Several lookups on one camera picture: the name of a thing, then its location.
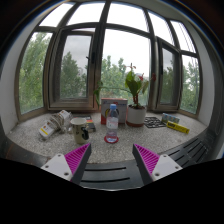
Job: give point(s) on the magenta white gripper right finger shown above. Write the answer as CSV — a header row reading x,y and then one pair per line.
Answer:
x,y
152,166

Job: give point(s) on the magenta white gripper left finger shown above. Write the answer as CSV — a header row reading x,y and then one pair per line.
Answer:
x,y
71,166

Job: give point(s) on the clear plastic water bottle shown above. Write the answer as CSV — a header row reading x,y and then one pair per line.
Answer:
x,y
112,122

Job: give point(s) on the white mug with dark print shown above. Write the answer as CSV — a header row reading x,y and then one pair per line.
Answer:
x,y
79,129

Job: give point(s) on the black patterned trivet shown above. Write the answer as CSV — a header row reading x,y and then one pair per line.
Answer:
x,y
153,122

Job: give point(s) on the red round coaster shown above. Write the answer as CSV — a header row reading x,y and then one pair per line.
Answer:
x,y
111,140

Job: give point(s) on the crumpled white plastic package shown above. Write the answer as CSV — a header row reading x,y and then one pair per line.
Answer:
x,y
57,122

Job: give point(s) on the yellow long box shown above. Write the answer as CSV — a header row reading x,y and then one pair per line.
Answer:
x,y
177,127

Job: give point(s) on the small dark book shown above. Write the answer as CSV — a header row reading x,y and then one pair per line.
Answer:
x,y
90,124

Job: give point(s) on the light blue small box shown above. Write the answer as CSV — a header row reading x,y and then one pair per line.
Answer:
x,y
168,117

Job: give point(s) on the red and white box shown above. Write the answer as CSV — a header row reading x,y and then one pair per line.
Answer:
x,y
121,108

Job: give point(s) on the potted plant in white pot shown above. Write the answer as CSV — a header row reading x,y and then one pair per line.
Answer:
x,y
136,84

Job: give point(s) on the brown window frame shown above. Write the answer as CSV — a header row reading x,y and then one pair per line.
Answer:
x,y
78,47

